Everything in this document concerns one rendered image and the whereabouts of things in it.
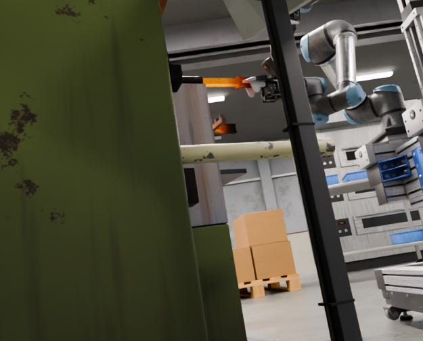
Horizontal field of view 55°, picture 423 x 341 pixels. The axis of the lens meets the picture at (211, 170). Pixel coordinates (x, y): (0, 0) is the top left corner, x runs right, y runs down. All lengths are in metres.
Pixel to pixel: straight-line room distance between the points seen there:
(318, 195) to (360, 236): 5.56
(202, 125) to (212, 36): 4.84
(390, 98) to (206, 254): 1.24
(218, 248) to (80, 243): 0.48
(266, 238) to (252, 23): 3.45
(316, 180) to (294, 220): 11.19
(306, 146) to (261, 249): 3.55
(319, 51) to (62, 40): 1.23
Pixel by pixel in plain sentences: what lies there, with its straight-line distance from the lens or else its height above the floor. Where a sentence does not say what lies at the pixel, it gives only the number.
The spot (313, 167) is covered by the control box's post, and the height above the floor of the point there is 0.51.
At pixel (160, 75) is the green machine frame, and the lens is 0.96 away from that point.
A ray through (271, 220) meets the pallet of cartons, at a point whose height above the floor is 0.74.
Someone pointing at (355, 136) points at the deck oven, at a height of 1.96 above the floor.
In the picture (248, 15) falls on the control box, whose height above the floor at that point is 0.96.
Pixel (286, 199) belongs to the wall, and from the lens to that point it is 12.07.
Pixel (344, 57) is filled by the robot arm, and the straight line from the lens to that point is 1.74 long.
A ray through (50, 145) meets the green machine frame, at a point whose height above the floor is 0.63.
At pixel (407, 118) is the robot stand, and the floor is 0.75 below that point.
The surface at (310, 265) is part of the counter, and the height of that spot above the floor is 0.11.
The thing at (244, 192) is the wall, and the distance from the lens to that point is 11.95.
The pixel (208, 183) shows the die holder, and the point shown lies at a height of 0.59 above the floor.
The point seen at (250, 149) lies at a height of 0.62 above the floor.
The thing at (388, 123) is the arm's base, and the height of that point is 0.86.
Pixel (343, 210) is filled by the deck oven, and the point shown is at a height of 0.87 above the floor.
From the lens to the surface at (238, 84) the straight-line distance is 1.55.
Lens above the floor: 0.35
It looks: 13 degrees up
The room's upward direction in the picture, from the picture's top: 9 degrees counter-clockwise
